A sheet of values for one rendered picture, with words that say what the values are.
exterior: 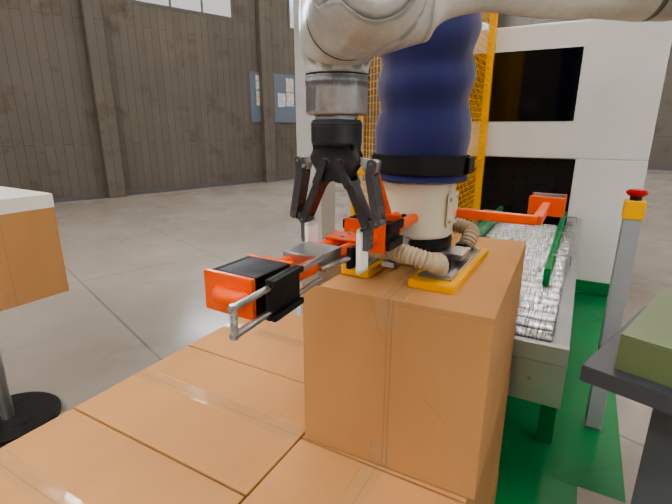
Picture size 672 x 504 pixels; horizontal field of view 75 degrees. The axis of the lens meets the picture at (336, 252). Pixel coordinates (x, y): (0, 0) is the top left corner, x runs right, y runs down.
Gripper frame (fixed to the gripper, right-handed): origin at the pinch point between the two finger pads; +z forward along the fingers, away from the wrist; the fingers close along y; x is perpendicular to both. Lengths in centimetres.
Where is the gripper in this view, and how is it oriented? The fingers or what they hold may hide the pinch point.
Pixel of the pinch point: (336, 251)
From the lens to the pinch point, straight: 69.6
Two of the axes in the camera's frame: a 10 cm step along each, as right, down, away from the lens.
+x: -4.9, 2.4, -8.4
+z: -0.1, 9.6, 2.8
